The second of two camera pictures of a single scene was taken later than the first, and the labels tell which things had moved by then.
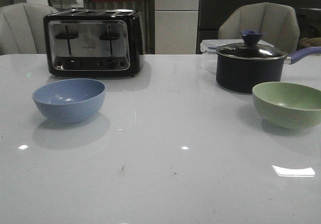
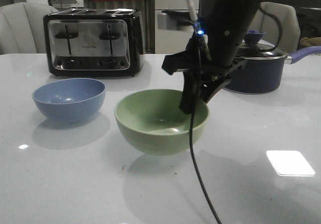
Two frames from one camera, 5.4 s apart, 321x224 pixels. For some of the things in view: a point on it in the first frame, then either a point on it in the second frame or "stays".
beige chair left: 22,29 stays
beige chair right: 279,22 stays
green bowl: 288,105 -> 152,122
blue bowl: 70,100 stays
